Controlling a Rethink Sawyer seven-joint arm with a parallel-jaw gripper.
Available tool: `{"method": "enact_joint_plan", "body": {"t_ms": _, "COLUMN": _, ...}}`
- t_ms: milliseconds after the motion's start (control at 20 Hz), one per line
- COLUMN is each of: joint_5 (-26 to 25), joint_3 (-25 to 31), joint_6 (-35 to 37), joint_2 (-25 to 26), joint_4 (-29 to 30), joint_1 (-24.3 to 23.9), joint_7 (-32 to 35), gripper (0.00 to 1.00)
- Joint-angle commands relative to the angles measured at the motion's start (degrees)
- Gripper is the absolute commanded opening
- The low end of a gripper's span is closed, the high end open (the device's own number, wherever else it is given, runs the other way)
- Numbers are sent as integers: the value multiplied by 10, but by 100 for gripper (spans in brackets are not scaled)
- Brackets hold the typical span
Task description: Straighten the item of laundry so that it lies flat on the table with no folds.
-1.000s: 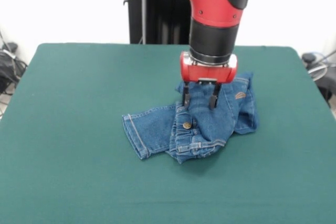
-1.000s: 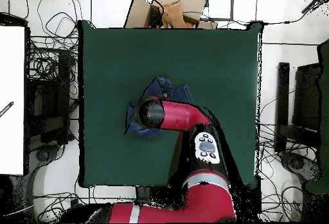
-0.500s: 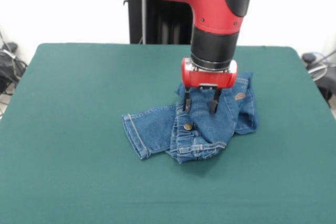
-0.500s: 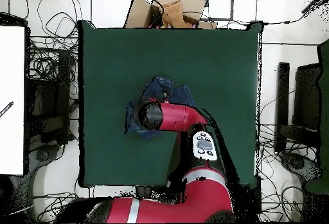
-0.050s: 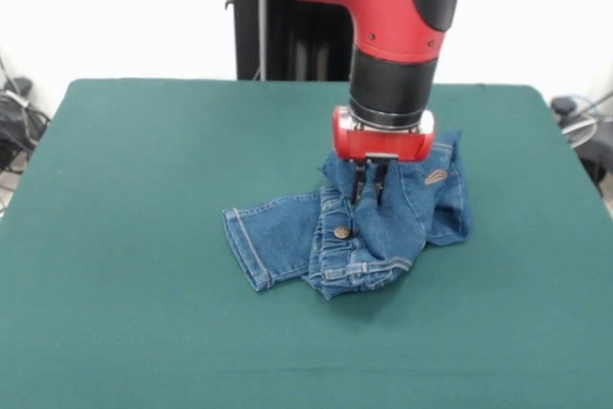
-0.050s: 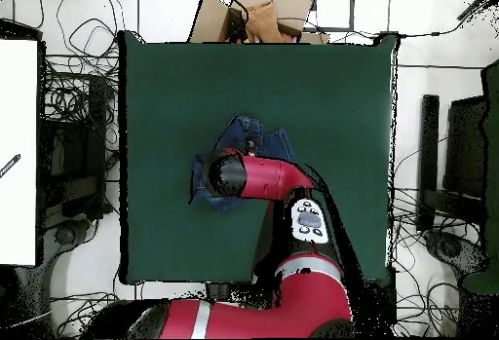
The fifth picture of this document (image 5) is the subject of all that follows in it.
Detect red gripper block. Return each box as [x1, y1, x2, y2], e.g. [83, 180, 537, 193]
[331, 105, 437, 204]

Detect blue denim jeans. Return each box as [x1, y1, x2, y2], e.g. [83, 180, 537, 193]
[221, 128, 475, 303]

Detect dark green table cloth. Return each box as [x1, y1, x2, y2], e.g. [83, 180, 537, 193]
[0, 77, 613, 409]

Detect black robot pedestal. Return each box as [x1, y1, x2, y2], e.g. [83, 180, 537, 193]
[223, 0, 356, 82]

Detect black cable tangle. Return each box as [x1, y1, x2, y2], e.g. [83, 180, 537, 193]
[0, 58, 52, 175]

